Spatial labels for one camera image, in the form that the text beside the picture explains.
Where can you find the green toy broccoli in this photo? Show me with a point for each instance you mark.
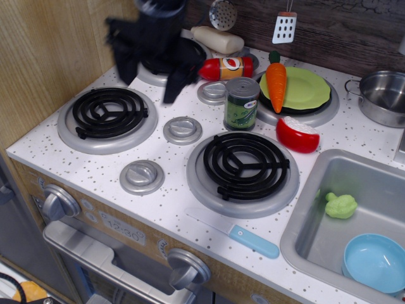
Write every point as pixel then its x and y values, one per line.
pixel 340 207

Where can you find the silver metal pot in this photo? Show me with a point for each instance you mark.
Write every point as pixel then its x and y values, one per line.
pixel 381 97

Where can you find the hanging white toy spatula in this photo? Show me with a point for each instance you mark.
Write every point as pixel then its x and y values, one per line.
pixel 285 25

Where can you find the silver stovetop knob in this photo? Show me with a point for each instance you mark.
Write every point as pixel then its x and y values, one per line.
pixel 182 131
pixel 212 93
pixel 142 177

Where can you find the red toy ketchup bottle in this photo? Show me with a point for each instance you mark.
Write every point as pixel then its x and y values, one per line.
pixel 226 68

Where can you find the silver oven dial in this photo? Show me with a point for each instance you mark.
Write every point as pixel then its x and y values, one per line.
pixel 59 203
pixel 186 269

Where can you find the hanging metal skimmer ladle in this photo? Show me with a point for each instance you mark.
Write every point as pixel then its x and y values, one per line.
pixel 222 15

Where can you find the silver stovetop knob front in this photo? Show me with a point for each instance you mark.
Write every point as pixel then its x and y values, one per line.
pixel 142 177

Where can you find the blue handled toy knife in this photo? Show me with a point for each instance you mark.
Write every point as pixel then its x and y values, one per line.
pixel 235 232

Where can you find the silver stovetop knob back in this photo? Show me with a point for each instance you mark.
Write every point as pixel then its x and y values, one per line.
pixel 212 93

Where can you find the silver toy sink basin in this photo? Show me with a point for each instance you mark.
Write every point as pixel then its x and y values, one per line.
pixel 313 242

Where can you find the front left black burner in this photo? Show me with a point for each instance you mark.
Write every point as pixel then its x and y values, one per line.
pixel 107 120

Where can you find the yellow object on floor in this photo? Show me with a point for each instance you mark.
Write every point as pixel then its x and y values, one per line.
pixel 33 291

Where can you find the silver stovetop knob middle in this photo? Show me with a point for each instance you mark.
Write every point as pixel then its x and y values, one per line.
pixel 182 131

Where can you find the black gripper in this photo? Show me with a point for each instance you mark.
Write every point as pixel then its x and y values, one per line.
pixel 151 37

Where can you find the green toy pea can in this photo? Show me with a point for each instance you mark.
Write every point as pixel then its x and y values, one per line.
pixel 241 103

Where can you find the orange toy carrot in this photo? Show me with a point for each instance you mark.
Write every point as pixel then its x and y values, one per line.
pixel 276 80

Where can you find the silver oven dial right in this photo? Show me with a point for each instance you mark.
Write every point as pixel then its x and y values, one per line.
pixel 186 269

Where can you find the oven clock display panel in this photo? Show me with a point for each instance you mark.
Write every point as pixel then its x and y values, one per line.
pixel 123 228

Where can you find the back right black burner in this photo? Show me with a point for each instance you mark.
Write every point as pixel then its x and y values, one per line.
pixel 315 118

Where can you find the front right black burner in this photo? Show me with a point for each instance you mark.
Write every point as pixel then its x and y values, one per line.
pixel 243 175

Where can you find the back left black burner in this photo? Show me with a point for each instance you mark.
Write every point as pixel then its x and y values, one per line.
pixel 155 71

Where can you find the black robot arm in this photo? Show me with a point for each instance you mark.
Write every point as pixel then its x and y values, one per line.
pixel 157 8

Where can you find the red toy cheese wedge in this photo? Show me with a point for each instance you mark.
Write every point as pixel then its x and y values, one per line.
pixel 297 136

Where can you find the silver oven dial left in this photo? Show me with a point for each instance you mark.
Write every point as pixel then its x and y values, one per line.
pixel 59 203

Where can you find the green toy plate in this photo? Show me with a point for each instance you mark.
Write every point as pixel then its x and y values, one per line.
pixel 304 91

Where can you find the silver oven door handle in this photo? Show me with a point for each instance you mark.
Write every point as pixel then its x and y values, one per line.
pixel 97 257

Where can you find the light blue toy bowl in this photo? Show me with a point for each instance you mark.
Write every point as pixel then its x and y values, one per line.
pixel 375 261

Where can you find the black burner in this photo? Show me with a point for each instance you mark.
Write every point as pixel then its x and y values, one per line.
pixel 107 120
pixel 315 118
pixel 155 71
pixel 243 175

